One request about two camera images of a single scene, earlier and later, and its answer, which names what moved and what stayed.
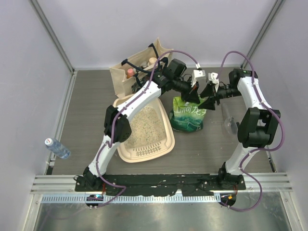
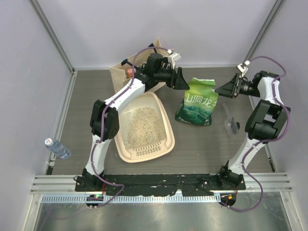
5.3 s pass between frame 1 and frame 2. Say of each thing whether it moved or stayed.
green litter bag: moved
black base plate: stayed
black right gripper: moved
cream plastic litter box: stayed
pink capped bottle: stayed
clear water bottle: stayed
